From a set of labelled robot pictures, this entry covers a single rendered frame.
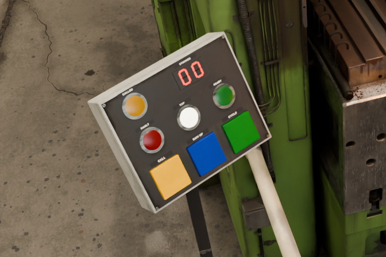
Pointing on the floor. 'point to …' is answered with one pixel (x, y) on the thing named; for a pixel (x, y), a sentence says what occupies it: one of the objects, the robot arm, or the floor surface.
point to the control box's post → (199, 221)
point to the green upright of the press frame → (279, 126)
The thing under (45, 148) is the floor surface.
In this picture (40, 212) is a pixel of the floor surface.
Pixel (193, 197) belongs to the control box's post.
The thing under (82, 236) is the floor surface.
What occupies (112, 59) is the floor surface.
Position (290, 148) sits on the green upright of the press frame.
